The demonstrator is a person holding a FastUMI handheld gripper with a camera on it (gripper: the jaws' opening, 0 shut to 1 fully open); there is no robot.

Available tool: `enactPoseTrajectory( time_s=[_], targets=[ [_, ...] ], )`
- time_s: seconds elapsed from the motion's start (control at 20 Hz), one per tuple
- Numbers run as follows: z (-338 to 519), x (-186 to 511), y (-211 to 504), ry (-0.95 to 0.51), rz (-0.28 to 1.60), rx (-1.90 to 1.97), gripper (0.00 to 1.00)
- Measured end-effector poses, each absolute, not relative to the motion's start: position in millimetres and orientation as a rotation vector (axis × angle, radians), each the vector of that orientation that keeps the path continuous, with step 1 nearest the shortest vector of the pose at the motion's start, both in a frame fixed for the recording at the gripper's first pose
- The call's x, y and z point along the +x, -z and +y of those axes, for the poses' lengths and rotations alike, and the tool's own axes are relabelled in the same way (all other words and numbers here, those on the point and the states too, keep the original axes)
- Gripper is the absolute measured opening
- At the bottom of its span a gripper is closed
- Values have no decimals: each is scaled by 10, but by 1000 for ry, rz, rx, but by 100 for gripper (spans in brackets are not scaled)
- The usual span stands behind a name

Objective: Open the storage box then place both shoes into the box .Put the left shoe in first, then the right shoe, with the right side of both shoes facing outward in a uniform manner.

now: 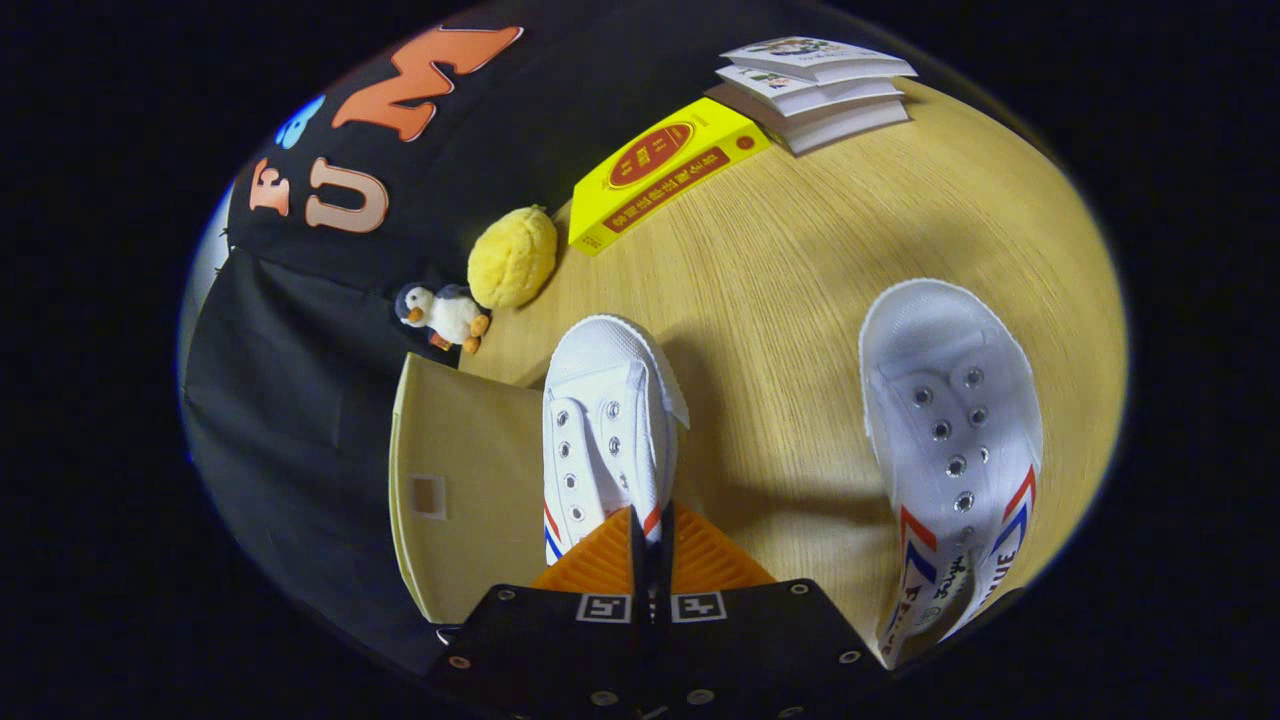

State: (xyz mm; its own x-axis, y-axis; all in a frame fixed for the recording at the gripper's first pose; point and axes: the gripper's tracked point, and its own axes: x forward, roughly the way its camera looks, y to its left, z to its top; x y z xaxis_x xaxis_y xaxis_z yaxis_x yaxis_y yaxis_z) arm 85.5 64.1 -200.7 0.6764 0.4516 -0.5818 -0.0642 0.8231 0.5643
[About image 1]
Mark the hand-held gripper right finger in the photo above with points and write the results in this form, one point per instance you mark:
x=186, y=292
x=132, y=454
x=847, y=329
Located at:
x=664, y=565

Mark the yellow round plush ball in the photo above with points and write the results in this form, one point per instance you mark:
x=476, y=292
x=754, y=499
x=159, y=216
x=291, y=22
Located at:
x=512, y=258

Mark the beige fabric storage box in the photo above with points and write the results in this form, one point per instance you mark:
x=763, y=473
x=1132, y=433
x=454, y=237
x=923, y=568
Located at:
x=470, y=500

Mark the penguin plush toy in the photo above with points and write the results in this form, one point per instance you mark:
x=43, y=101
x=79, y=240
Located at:
x=450, y=315

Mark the white canvas shoe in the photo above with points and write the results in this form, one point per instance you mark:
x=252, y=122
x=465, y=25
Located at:
x=950, y=400
x=610, y=400

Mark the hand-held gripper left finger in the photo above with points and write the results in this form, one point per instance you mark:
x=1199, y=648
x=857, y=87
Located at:
x=638, y=560

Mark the yellow book with red circle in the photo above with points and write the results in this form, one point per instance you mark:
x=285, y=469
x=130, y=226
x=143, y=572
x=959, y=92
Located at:
x=660, y=165

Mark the white illustrated book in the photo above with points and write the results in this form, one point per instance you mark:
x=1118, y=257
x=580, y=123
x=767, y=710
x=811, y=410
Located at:
x=770, y=80
x=810, y=50

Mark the black backdrop cloth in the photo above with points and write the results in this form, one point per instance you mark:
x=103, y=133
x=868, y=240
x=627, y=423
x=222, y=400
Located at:
x=300, y=420

